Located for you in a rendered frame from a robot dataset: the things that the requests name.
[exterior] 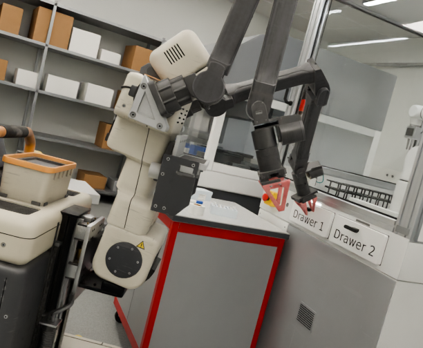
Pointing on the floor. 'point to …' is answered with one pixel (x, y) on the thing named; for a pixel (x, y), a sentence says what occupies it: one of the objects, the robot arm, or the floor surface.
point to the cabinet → (344, 301)
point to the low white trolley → (205, 282)
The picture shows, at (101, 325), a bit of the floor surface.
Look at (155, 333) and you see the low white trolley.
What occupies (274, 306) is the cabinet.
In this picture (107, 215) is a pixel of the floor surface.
